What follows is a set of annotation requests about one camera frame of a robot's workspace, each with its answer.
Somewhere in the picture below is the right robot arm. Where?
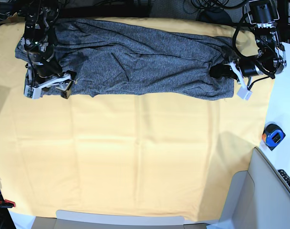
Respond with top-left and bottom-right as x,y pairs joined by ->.
21,0 -> 76,99

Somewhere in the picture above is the red black clamp left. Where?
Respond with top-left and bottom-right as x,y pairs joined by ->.
0,200 -> 16,208

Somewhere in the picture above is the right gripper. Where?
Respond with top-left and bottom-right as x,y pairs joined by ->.
28,71 -> 75,99

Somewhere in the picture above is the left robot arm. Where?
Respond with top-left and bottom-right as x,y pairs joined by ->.
209,0 -> 287,91

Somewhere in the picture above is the yellow table cloth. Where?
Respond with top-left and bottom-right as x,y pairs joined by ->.
0,22 -> 274,221

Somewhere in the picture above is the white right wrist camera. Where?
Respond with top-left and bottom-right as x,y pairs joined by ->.
24,85 -> 42,99

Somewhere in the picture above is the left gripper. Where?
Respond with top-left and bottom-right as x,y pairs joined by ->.
209,61 -> 248,91

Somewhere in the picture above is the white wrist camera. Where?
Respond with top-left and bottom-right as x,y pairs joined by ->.
24,85 -> 42,99
237,87 -> 252,101

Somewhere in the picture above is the black textured handle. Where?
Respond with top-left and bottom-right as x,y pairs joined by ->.
278,169 -> 290,187

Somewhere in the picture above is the grey long-sleeve shirt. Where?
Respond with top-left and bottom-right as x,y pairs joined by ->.
15,18 -> 240,102

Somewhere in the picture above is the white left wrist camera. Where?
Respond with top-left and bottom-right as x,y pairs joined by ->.
237,87 -> 252,101

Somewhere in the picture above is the blue black tape measure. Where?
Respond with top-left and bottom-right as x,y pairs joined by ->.
262,123 -> 286,150

